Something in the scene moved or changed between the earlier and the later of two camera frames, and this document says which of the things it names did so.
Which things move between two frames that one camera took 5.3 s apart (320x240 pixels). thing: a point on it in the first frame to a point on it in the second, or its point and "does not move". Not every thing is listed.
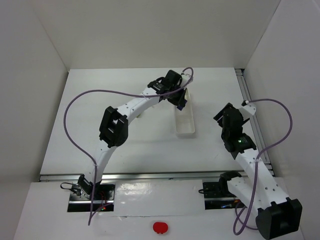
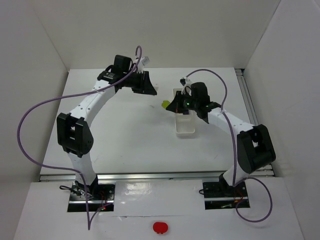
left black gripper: [178, 99] to [144, 81]
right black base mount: [218, 196] does not move
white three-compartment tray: [184, 119] does not move
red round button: [160, 227] does not move
